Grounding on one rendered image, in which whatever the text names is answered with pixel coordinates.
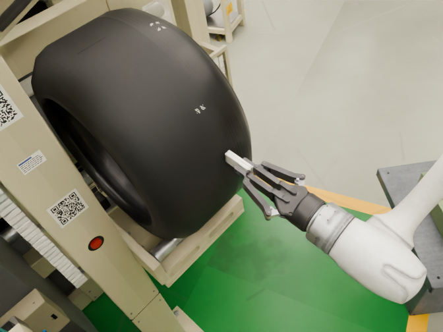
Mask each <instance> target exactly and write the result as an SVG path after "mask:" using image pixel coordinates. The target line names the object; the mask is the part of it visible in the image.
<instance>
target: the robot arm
mask: <svg viewBox="0 0 443 332"><path fill-rule="evenodd" d="M225 162H227V163H228V164H230V165H231V166H232V167H234V171H235V172H236V173H237V174H238V175H239V176H240V177H242V178H244V180H243V189H244V190H245V192H246V193H247V194H248V195H249V196H250V197H251V198H252V200H253V201H254V202H255V203H256V205H257V206H258V207H259V208H260V209H261V210H262V211H263V214H264V217H265V219H266V220H267V221H269V220H271V218H272V217H277V216H279V217H281V218H284V219H287V220H288V221H289V222H290V223H291V224H293V225H294V226H296V227H297V228H298V229H300V230H301V231H303V232H306V231H307V233H306V235H305V237H306V239H307V240H309V241H310V242H311V243H313V244H314V245H315V246H317V247H318V248H319V249H321V250H322V251H323V252H324V253H325V254H328V255H329V257H331V258H332V259H333V260H334V261H335V262H336V263H337V265H338V266H339V267H340V268H341V269H342V270H343V271H345V272H346V273H347V274H348V275H349V276H350V277H352V278H353V279H354V280H356V281H357V282H358V283H360V284H361V285H362V286H364V287H365V288H367V289H368V290H370V291H371V292H373V293H374V294H377V295H378V296H381V297H382V298H385V299H387V300H390V301H392V302H396V303H398V304H404V303H406V302H407V301H409V300H410V299H412V298H413V297H414V296H415V295H416V294H417V293H418V292H419V291H420V289H421V287H422V286H423V283H424V282H425V278H426V275H427V269H426V268H425V266H424V265H423V264H422V262H421V261H420V260H419V259H418V257H417V256H416V255H415V254H414V253H412V251H411V250H412V249H413V247H414V243H413V235H414V232H415V230H416V228H417V227H418V226H419V224H420V223H421V221H422V220H423V219H424V218H425V217H426V216H427V215H428V214H429V213H430V211H431V210H432V209H433V208H434V207H435V206H436V205H437V204H438V203H439V202H440V201H441V200H442V199H443V154H442V155H441V157H440V158H439V159H438V160H437V162H436V163H435V164H434V165H433V166H432V167H431V168H430V170H429V171H428V172H427V173H426V175H425V176H424V177H423V178H422V179H421V180H420V181H419V183H418V184H417V185H416V186H415V188H414V189H413V190H412V191H411V192H410V193H409V194H408V195H407V196H406V197H405V198H404V199H403V200H402V201H401V202H400V203H399V204H398V205H397V206H396V207H395V208H394V209H392V210H391V211H389V212H388V213H384V214H374V215H373V216H372V217H371V218H370V219H369V220H367V221H366V222H364V221H361V220H360V219H357V218H356V217H354V216H353V215H352V214H351V213H348V212H347V211H345V210H344V209H342V208H341V207H339V206H338V205H336V204H335V203H333V202H329V203H328V204H326V203H325V201H324V200H322V199H321V198H319V197H318V196H317V195H315V194H313V193H310V192H309V191H308V190H307V188H306V187H305V186H304V185H305V177H306V176H305V175H304V174H300V173H294V172H291V171H288V170H287V169H284V168H281V167H278V166H277V165H274V164H272V163H269V162H267V161H262V163H260V164H258V165H257V164H254V163H253V162H252V161H250V160H249V159H247V158H245V157H244V158H243V159H242V158H240V157H239V156H238V155H236V154H235V153H233V152H232V151H230V150H228V151H227V152H226V153H225ZM253 173H254V174H253ZM256 176H257V177H256ZM278 178H279V179H278ZM261 179H262V180H263V181H262V180H261ZM280 179H282V180H280ZM283 180H285V181H287V182H290V183H292V184H295V185H292V184H287V183H286V182H285V181H283ZM268 184H269V185H268ZM256 189H257V190H258V191H260V192H261V193H263V194H264V195H265V196H267V197H268V198H269V199H270V200H271V201H272V202H273V203H274V205H275V207H276V209H274V208H273V207H272V206H269V204H268V202H267V201H266V200H265V199H264V198H263V197H262V196H261V194H260V193H259V192H258V191H257V190H256Z"/></svg>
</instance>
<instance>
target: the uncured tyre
mask: <svg viewBox="0 0 443 332"><path fill-rule="evenodd" d="M155 20H158V21H160V22H161V23H162V24H164V25H166V26H167V27H168V28H169V29H168V30H165V31H163V32H160V33H158V32H157V31H155V30H154V29H153V28H151V27H150V26H149V25H147V23H149V22H151V21H155ZM104 37H106V38H105V39H103V40H101V39H102V38H104ZM99 40H101V41H99ZM97 41H99V42H98V43H96V42H97ZM94 43H96V44H94ZM92 44H94V45H93V46H91V45H92ZM89 46H91V47H89ZM87 47H89V48H88V49H86V48H87ZM83 49H86V50H84V51H83V52H81V53H79V52H80V51H82V50H83ZM77 53H79V54H77ZM31 85H32V89H33V92H34V95H35V97H36V99H37V101H38V103H39V105H40V107H41V109H42V111H43V112H44V114H45V116H46V117H47V119H48V121H49V122H50V124H51V125H52V127H53V128H54V130H55V131H56V133H57V135H58V136H59V137H60V139H61V140H62V142H63V143H64V145H65V146H66V147H67V149H68V150H69V151H70V153H71V154H72V155H73V157H74V158H75V159H76V160H77V162H78V163H79V164H80V166H81V167H82V168H83V169H84V170H85V171H86V173H87V174H88V175H89V176H90V178H91V179H92V180H93V181H94V182H95V183H96V184H97V185H98V186H99V187H100V188H101V189H102V190H103V191H104V193H105V194H106V195H107V196H108V197H109V198H110V199H111V200H112V201H113V202H114V203H115V204H117V205H118V206H119V207H120V208H121V209H122V210H123V211H124V212H125V213H126V214H127V215H128V216H129V217H131V218H132V219H133V220H134V221H136V222H137V223H138V224H139V225H140V226H141V227H143V228H144V229H146V230H147V231H148V232H150V233H152V234H153V235H155V236H157V237H159V238H187V237H188V236H190V235H192V234H194V233H196V232H197V231H199V230H200V229H201V228H202V227H203V226H204V225H205V224H206V223H207V222H208V221H209V220H210V219H211V218H212V217H213V216H214V215H215V214H216V213H217V212H218V211H219V210H220V209H221V208H222V207H223V206H224V205H226V203H228V201H230V199H232V197H234V195H236V193H238V191H240V189H242V187H243V180H244V178H242V177H240V176H239V175H238V174H237V173H236V172H235V171H234V167H232V166H231V165H230V164H228V163H227V162H225V153H226V152H227V151H228V150H230V151H232V152H233V153H235V154H236V155H238V156H239V157H240V158H242V159H243V158H244V157H245V158H247V159H249V160H250V161H252V144H251V133H250V129H249V124H248V121H247V118H246V115H245V112H244V110H243V108H242V105H241V103H240V101H239V99H238V97H237V95H236V93H235V91H234V90H233V88H232V86H231V84H230V83H229V81H228V80H227V78H226V77H225V75H224V74H223V72H222V71H221V70H220V68H219V67H218V66H217V64H216V63H215V62H214V61H213V59H212V58H211V57H210V56H209V54H207V52H205V50H203V48H201V47H200V46H199V45H198V44H197V43H196V42H195V41H194V40H193V39H192V38H191V37H190V36H189V35H188V34H186V33H185V32H184V31H182V30H181V29H180V28H178V27H176V26H175V25H174V24H172V23H170V22H168V21H166V20H164V19H162V18H160V17H157V16H154V15H152V14H150V13H147V12H145V11H142V10H139V9H134V8H123V9H116V10H112V11H107V12H106V13H104V14H102V15H100V16H99V17H97V18H95V19H94V20H91V21H90V22H88V23H86V24H84V25H83V26H81V27H79V28H77V29H76V30H73V31H72V32H70V33H68V34H67V35H65V36H63V37H62V38H59V39H58V40H56V41H54V42H52V43H51V44H49V45H47V46H46V47H45V48H44V49H43V50H42V51H41V52H40V54H39V55H38V56H37V57H36V59H35V63H34V69H33V73H32V79H31ZM201 100H202V101H203V102H204V104H205V106H206V107H207V108H208V111H207V112H206V113H205V114H203V115H202V116H201V117H200V118H198V117H197V116H196V114H195V113H194V111H193V110H192V109H191V108H192V107H194V106H195V105H196V104H197V103H198V102H200V101H201Z"/></svg>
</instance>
